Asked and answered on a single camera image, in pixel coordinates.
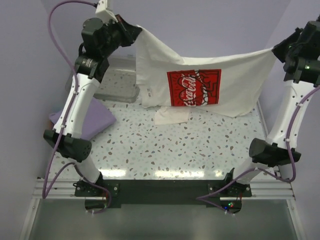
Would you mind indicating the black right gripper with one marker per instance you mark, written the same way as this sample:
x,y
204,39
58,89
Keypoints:
x,y
283,46

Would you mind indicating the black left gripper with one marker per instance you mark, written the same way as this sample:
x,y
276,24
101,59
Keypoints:
x,y
127,31

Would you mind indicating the white Coca-Cola t-shirt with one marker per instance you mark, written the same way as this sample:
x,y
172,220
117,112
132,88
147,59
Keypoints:
x,y
225,85

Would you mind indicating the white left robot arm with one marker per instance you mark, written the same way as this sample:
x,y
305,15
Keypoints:
x,y
101,36

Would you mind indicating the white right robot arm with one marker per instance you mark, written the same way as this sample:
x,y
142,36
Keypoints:
x,y
279,147

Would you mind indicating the clear plastic storage bin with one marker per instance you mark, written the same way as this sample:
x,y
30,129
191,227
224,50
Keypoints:
x,y
119,81

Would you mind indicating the folded purple t-shirt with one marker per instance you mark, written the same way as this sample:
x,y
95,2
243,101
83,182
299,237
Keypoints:
x,y
87,124

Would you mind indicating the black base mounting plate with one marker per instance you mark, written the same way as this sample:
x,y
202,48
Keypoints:
x,y
116,193

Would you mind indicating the aluminium front rail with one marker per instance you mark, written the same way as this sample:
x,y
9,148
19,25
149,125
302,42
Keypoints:
x,y
260,189

